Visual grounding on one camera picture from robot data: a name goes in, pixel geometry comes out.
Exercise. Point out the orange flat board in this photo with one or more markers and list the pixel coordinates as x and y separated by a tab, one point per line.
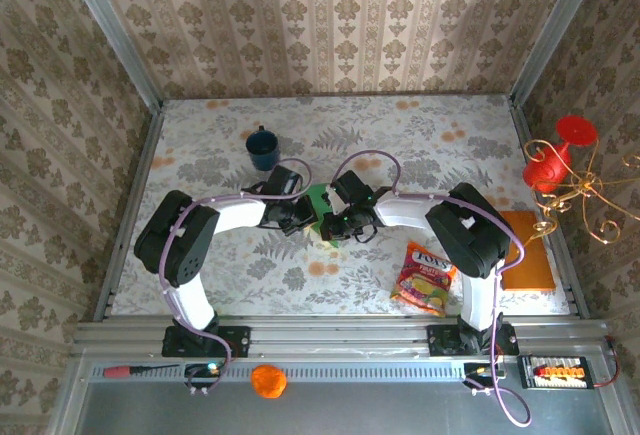
532	265

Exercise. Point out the green square paper sheet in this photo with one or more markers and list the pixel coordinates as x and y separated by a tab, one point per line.
317	192

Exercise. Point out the aluminium mounting rail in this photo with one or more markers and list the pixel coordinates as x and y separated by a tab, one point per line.
340	337

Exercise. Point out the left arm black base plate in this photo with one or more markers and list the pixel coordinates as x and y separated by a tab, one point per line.
235	342

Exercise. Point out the red plastic vase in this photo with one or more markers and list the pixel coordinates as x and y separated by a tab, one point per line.
550	165

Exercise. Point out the aluminium corner post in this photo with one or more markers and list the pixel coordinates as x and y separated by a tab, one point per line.
555	25
110	25

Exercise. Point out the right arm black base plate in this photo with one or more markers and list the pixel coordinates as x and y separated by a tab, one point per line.
442	342

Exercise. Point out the orange crumpled ball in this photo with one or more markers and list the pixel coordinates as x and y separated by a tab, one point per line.
269	381

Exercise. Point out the dark blue enamel mug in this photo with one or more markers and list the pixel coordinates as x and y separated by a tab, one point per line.
262	150

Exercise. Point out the Fox's fruit candy bag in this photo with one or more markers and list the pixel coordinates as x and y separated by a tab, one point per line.
425	277

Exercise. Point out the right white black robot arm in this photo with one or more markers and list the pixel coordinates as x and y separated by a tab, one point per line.
475	230

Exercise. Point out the small controller board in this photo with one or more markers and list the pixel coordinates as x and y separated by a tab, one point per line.
480	372
202	372

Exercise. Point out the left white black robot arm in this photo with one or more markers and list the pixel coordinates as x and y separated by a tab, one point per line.
175	240

